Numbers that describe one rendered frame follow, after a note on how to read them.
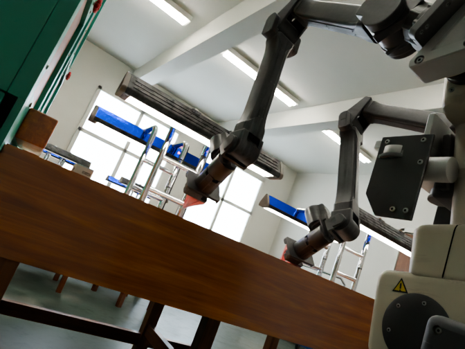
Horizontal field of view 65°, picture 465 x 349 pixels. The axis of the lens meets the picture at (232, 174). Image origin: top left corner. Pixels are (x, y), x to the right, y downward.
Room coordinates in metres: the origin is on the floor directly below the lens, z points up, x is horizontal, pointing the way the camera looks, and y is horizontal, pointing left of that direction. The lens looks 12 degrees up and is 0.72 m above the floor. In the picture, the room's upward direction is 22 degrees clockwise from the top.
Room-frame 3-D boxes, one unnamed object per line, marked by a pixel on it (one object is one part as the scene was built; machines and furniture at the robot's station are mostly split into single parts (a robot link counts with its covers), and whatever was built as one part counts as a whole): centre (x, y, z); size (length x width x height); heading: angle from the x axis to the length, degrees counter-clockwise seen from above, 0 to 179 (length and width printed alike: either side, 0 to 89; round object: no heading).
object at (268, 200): (2.09, -0.49, 1.08); 0.62 x 0.08 x 0.07; 117
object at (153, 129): (1.58, 0.34, 0.90); 0.20 x 0.19 x 0.45; 117
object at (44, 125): (0.90, 0.49, 0.83); 0.30 x 0.06 x 0.07; 27
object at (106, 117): (1.65, 0.38, 1.08); 0.62 x 0.08 x 0.07; 117
